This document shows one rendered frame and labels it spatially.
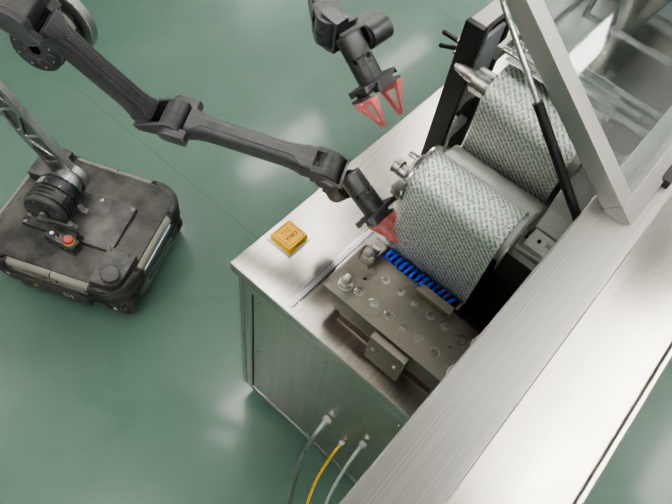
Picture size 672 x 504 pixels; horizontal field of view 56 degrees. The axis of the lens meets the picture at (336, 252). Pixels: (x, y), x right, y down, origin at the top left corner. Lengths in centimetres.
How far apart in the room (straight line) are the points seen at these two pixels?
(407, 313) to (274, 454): 107
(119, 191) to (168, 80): 92
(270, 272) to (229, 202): 127
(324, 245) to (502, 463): 90
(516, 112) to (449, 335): 51
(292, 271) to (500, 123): 63
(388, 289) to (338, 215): 34
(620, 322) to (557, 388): 17
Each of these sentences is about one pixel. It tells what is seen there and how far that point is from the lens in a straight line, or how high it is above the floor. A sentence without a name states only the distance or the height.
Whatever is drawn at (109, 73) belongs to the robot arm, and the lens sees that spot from 151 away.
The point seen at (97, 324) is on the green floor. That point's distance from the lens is 264.
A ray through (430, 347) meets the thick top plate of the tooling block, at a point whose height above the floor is 103.
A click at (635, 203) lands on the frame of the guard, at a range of 95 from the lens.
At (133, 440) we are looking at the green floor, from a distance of 245.
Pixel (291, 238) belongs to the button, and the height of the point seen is 92.
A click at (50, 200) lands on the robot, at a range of 248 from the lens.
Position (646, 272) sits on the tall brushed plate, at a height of 144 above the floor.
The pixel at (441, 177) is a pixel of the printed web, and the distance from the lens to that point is 135.
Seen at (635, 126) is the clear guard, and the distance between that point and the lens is 100.
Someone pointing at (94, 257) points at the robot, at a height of 24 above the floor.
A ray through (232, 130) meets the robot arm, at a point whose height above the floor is 122.
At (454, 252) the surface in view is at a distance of 142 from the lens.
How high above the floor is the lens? 232
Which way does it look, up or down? 57 degrees down
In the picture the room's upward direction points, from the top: 12 degrees clockwise
